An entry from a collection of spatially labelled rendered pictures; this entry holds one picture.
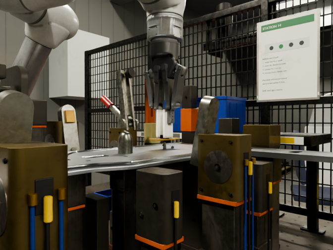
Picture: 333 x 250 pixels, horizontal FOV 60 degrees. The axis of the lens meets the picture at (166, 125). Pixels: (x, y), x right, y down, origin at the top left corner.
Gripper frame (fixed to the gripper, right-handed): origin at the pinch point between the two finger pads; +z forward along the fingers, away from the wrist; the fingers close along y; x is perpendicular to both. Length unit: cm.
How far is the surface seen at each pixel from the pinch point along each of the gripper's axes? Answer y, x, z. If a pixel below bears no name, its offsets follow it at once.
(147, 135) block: -12.5, 6.2, 3.5
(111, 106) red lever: -21.0, -0.6, -5.0
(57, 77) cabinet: -255, 101, -48
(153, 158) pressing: 10.6, -14.3, 6.5
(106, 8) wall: -278, 182, -153
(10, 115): 15.3, -41.2, -1.3
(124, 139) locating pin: 1.1, -13.6, 3.3
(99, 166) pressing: 9.6, -25.7, 6.8
